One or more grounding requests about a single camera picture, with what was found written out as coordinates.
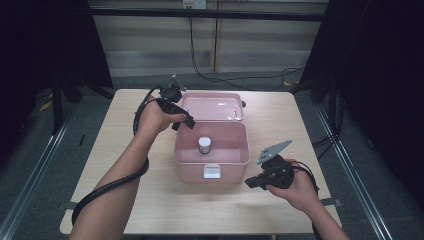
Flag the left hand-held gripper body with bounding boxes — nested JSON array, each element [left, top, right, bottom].
[[156, 74, 186, 116]]

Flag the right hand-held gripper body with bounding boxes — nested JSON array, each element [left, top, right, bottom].
[[256, 139, 296, 190]]

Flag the small white-capped bottle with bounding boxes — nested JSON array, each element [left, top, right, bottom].
[[198, 136, 213, 155]]

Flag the pink storage box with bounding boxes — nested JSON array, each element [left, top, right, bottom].
[[173, 92, 252, 185]]

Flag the person's left hand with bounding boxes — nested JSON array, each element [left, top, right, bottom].
[[137, 96, 188, 141]]

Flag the person's right hand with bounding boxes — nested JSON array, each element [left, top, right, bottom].
[[265, 159, 322, 213]]

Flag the black horizontal bar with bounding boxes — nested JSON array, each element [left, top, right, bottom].
[[89, 8, 329, 23]]

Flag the black metal stand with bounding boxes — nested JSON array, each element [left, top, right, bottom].
[[51, 76, 65, 136]]

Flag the yellow floor tape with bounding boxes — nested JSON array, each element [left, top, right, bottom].
[[38, 99, 54, 113]]

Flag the dark curtain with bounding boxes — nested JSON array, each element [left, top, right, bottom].
[[299, 0, 424, 211], [0, 0, 114, 168]]

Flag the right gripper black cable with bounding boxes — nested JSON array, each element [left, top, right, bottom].
[[293, 161, 324, 240]]

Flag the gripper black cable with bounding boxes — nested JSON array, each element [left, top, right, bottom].
[[293, 161, 324, 240], [71, 85, 164, 226]]

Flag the black floor cable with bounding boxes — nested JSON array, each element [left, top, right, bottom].
[[188, 16, 305, 92]]

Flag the black cables by rail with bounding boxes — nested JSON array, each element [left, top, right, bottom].
[[311, 134, 340, 161]]

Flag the metal floor rail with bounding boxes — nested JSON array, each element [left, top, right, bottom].
[[0, 109, 73, 240], [314, 104, 394, 240]]

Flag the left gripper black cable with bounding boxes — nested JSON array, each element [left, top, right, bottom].
[[71, 85, 164, 226]]

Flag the white wall socket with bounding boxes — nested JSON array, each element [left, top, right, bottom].
[[182, 0, 207, 10]]

